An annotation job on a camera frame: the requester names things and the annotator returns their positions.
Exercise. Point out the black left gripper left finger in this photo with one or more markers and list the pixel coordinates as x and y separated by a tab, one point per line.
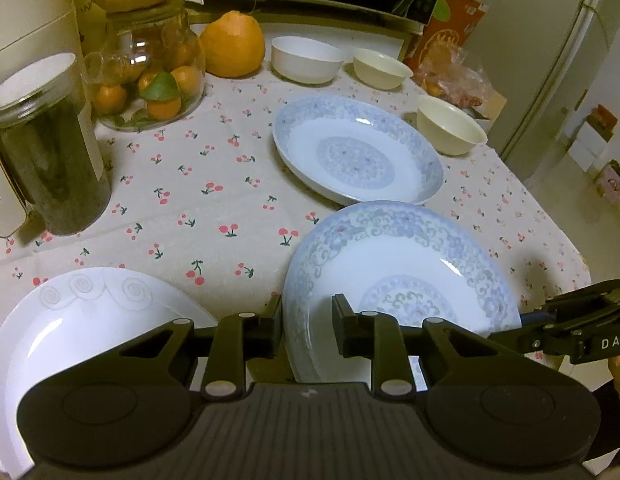
134	401

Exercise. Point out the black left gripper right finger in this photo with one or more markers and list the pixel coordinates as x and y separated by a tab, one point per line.
485	402

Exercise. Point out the white swirl pattern plate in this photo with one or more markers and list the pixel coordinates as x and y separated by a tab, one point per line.
70	319

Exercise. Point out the blue floral plate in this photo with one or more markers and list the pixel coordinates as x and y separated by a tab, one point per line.
388	257
350	152

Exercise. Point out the white ceramic bowl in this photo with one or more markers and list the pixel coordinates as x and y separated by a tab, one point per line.
305	60

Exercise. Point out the cream bowl near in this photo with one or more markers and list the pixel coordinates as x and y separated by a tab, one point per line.
450	131

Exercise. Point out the cream bowl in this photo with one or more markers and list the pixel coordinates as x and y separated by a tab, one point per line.
450	131
379	70

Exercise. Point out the plastic bag of snacks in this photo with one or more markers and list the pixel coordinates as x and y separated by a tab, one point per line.
445	74

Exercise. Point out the dark tea leaf jar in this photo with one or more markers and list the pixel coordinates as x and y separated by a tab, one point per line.
50	163

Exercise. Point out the white refrigerator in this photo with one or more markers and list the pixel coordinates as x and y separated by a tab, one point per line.
541	55

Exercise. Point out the cream bowl far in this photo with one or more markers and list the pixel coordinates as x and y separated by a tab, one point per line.
379	70

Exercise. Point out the red gift box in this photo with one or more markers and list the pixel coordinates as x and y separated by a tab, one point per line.
452	22

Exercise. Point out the glass jar of kumquats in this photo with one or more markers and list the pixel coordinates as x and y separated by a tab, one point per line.
149	72

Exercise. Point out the large orange citrus on table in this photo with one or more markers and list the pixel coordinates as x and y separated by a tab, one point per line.
234	45

